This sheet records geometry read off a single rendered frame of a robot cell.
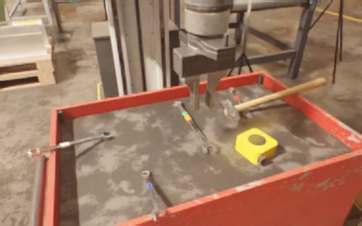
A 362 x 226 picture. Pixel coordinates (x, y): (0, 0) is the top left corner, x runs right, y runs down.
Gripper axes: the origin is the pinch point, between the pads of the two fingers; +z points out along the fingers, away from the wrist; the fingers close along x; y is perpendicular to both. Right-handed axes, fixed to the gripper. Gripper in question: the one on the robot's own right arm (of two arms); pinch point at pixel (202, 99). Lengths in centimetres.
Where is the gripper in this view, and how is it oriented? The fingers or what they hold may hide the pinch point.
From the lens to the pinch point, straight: 67.0
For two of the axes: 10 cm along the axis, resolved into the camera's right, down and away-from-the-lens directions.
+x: -9.3, 2.1, -3.0
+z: 0.0, 8.2, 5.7
